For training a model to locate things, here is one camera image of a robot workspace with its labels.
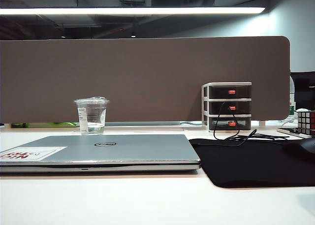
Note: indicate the clear plastic cup with lid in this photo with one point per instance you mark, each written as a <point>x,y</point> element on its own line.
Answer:
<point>91,116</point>

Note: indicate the silver closed laptop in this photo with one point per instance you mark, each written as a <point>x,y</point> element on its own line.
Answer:
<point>123,151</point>

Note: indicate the white red laptop sticker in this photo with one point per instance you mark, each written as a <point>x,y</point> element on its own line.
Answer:
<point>41,153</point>

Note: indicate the brown fabric desk partition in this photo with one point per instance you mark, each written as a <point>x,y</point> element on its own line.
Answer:
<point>147,74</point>

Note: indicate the white black three-drawer organizer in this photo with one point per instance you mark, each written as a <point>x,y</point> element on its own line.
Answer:
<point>205,99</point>

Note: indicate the green object behind partition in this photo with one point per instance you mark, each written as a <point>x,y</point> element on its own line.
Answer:
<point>61,124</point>

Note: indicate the long white ceiling light strip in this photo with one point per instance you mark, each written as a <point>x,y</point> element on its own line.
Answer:
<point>123,10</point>

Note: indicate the black mouse pad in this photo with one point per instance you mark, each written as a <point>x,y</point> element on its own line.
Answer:
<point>246,166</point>

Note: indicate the flat dark rectangular device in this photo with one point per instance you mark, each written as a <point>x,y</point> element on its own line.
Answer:
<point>288,131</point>

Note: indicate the white bottle with green label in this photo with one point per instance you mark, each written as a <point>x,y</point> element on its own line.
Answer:
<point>292,97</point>

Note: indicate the black monitor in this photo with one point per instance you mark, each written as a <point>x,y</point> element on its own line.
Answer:
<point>305,92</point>

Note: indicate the black Rubik's cube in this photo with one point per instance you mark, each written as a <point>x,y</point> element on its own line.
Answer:
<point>306,120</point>

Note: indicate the black computer mouse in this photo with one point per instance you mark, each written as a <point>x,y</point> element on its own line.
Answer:
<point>302,148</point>

